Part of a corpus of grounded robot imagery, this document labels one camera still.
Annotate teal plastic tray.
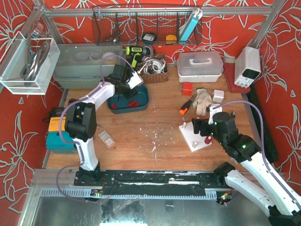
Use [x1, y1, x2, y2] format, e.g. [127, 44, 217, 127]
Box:
[107, 85, 149, 114]

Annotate red spring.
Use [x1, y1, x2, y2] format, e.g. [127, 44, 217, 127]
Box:
[111, 104, 117, 110]
[128, 100, 139, 108]
[204, 136, 212, 144]

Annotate white coiled cable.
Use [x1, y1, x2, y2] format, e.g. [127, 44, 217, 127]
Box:
[138, 58, 166, 75]

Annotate white cube power socket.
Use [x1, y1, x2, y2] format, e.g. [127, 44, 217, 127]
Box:
[212, 89, 224, 103]

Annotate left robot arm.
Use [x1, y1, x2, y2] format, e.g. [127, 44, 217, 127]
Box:
[63, 71, 143, 173]

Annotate wicker basket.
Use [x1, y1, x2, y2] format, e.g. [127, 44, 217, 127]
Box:
[135, 54, 168, 84]

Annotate black tape measure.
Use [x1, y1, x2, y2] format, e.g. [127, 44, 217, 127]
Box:
[142, 32, 157, 45]

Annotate blue white book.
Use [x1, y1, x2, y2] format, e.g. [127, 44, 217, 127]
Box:
[179, 8, 203, 45]

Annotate white plastic storage box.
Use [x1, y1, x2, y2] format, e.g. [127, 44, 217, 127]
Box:
[177, 51, 223, 83]

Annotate orange teal device box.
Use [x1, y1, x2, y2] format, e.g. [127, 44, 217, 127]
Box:
[46, 117, 77, 154]

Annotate grey plastic storage box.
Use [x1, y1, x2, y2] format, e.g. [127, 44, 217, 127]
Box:
[53, 43, 126, 89]

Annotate orange cube power socket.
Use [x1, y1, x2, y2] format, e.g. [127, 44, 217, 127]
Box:
[182, 82, 193, 96]

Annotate orange black screwdriver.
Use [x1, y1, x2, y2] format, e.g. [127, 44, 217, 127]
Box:
[179, 95, 196, 115]

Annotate black wire basket shelf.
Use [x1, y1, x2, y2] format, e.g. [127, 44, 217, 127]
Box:
[92, 4, 202, 46]

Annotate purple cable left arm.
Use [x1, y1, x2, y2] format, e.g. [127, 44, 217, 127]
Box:
[56, 54, 136, 203]

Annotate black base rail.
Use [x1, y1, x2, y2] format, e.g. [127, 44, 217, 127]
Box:
[74, 170, 230, 197]

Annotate red tray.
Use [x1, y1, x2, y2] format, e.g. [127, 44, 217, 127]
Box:
[223, 63, 251, 94]

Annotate white peg base plate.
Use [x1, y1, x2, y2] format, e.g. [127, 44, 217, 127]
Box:
[179, 122, 212, 152]

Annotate green yellow cordless drill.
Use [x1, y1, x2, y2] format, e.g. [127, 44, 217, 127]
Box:
[126, 46, 152, 69]

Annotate grey cables in acrylic box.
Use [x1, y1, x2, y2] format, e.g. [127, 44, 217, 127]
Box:
[20, 35, 50, 87]

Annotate white box with warning label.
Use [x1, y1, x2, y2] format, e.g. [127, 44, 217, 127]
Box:
[98, 130, 116, 148]

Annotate clear acrylic box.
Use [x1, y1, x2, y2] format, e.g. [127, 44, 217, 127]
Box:
[0, 32, 60, 95]

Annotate white power supply unit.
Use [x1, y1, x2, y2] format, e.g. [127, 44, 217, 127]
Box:
[234, 47, 261, 89]

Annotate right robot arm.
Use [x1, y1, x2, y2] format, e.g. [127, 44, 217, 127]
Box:
[192, 112, 301, 226]

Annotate white cotton work glove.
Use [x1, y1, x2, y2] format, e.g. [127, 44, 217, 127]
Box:
[192, 88, 213, 116]

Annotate yellow tape measure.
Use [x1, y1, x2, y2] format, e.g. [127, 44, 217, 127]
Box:
[166, 34, 177, 45]

